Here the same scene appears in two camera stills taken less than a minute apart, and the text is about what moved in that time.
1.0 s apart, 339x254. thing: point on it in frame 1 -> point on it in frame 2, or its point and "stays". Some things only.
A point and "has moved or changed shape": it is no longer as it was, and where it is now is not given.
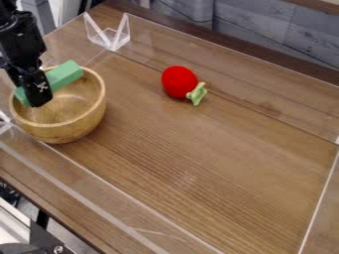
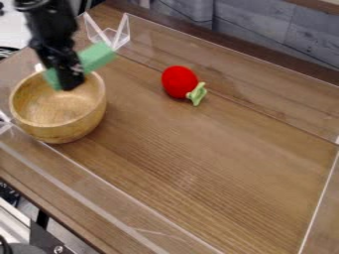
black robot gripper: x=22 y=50 -> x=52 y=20
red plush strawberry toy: x=181 y=82 stays
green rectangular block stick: x=59 y=75 has moved or changed shape
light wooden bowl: x=70 y=114 stays
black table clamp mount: x=43 y=241 stays
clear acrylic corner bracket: x=108 y=38 stays
